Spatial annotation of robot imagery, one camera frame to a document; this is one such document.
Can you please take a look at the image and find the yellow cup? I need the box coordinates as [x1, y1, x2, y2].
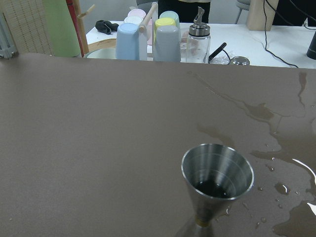
[154, 17, 176, 41]

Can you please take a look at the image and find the steel jigger cup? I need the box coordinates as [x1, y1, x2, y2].
[230, 56, 250, 66]

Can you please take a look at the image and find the glass pourer bottle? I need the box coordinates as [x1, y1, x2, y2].
[186, 7, 210, 63]

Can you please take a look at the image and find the black water bottle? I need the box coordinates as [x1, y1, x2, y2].
[306, 32, 316, 60]

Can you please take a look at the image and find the mint green cup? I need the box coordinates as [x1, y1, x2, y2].
[159, 11, 180, 28]

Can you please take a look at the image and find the pink cup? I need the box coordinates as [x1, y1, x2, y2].
[127, 8, 152, 45]

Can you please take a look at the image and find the steel double jigger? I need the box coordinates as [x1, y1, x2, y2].
[176, 144, 254, 237]

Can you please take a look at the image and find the grey cup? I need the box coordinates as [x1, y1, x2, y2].
[153, 25, 181, 62]

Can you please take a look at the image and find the light blue cup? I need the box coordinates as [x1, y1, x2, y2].
[116, 23, 139, 60]

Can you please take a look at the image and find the black clip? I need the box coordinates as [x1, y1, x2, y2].
[95, 20, 119, 35]

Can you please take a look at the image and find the white cup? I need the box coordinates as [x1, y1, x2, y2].
[123, 16, 143, 25]

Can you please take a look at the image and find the wooden cup rack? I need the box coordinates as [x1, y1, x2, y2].
[138, 2, 158, 61]

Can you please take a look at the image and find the green rolled mat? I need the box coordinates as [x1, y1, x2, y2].
[43, 0, 80, 57]

